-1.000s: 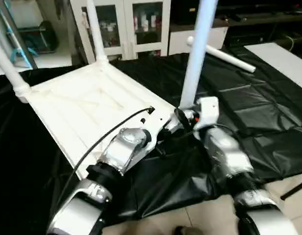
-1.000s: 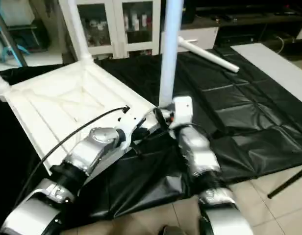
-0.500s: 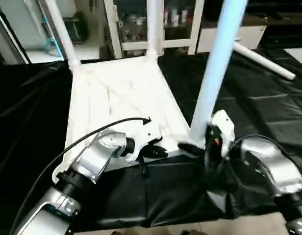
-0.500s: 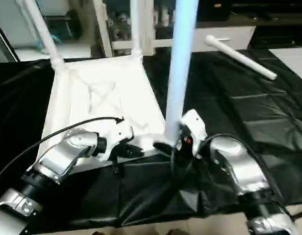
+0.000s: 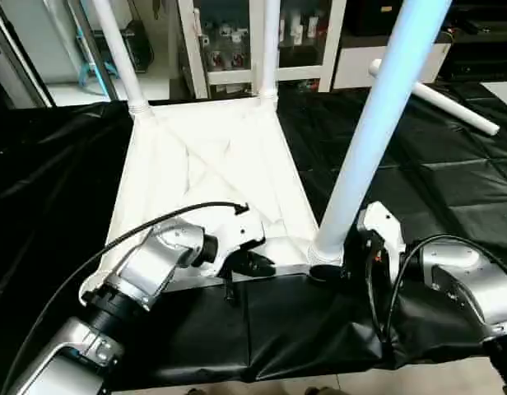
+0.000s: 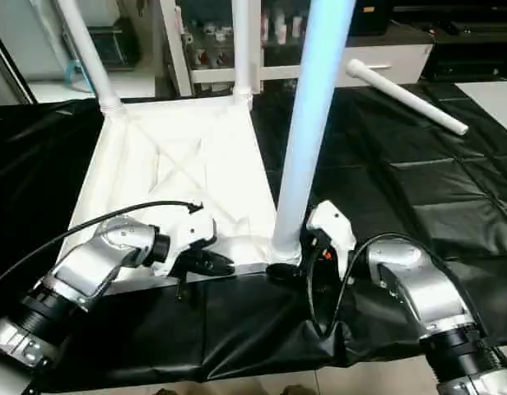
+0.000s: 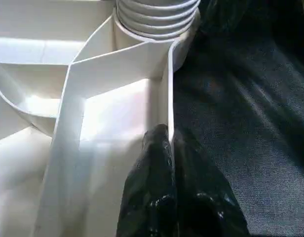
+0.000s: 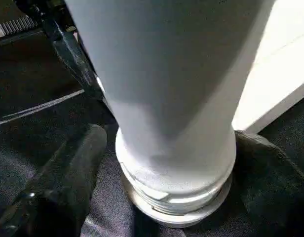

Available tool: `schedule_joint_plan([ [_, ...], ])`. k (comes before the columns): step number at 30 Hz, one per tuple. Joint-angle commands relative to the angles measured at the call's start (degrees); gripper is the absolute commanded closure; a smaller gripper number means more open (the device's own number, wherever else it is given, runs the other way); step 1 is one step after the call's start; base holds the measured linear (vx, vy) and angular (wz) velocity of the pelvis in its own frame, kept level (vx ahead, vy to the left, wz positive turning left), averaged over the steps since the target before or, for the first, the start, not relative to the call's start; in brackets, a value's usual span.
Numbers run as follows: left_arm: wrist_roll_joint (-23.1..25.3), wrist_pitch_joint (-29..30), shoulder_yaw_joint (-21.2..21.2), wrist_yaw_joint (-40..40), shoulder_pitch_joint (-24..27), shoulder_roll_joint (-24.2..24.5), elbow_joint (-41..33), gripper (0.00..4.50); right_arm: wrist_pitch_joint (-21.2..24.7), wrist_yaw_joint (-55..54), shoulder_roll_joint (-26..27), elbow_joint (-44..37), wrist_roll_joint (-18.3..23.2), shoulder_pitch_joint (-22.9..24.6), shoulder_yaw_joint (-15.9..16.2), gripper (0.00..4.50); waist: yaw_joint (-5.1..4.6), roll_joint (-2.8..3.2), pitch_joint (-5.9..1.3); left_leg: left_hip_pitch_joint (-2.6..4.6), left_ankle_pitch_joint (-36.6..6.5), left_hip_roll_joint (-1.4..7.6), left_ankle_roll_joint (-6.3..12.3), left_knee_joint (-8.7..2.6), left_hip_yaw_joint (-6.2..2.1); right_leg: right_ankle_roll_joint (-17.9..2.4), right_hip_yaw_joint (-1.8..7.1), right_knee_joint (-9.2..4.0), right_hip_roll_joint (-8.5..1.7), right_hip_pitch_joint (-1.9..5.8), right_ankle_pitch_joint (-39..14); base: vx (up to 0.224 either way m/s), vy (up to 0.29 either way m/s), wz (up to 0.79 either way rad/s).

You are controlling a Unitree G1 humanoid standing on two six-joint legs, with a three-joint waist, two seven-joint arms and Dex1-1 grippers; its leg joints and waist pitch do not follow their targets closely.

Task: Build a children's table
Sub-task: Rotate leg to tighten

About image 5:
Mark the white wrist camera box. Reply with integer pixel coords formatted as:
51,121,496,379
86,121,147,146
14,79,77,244
200,206,267,279
356,203,405,285

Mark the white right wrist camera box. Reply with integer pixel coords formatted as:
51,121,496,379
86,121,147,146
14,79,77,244
356,203,405,285

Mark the white glass door cabinet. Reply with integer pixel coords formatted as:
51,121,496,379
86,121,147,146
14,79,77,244
178,0,347,100

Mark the white plastic table leg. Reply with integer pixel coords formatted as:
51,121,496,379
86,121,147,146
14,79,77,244
258,0,281,106
91,0,151,118
307,0,452,266
369,59,501,137

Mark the white plastic table top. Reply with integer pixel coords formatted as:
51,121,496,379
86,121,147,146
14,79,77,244
79,92,343,305

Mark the white drawer unit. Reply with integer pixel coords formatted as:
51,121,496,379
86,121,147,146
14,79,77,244
332,43,452,90

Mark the grey metal pole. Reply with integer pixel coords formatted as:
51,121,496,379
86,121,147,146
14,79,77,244
66,0,121,104

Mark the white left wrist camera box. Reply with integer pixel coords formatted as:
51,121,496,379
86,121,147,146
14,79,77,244
200,206,267,279

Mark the black work mat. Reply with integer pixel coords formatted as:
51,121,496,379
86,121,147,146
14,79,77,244
0,81,507,388

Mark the teal plastic object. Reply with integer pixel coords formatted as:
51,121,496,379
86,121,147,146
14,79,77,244
77,64,113,98

